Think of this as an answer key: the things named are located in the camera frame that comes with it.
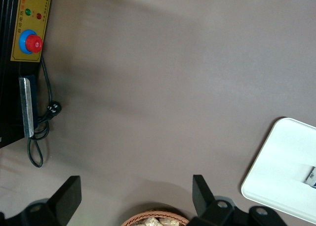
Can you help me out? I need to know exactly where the brown table cover cloth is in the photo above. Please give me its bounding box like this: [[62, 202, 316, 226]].
[[0, 0, 316, 226]]

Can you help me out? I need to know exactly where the black tissue pack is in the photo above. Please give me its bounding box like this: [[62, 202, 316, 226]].
[[303, 165, 316, 190]]

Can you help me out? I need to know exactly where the clear wrapped rice cracker pack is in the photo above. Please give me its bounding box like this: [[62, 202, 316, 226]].
[[137, 217, 161, 226], [158, 218, 184, 226]]

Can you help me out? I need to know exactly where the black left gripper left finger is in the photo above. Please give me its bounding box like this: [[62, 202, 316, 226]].
[[0, 176, 82, 226]]

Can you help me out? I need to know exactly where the black appliance with yellow panel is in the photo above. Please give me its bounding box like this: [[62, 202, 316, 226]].
[[0, 0, 54, 149]]

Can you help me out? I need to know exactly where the black power cable with plug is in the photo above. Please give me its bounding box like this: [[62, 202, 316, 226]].
[[27, 55, 63, 168]]

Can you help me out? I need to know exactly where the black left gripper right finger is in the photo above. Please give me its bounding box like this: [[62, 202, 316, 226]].
[[189, 174, 288, 226]]

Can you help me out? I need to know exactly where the round wicker basket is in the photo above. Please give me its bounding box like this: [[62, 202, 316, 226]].
[[120, 209, 191, 226]]

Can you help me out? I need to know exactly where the cream plastic serving tray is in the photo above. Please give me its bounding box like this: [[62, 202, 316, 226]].
[[240, 116, 316, 223]]

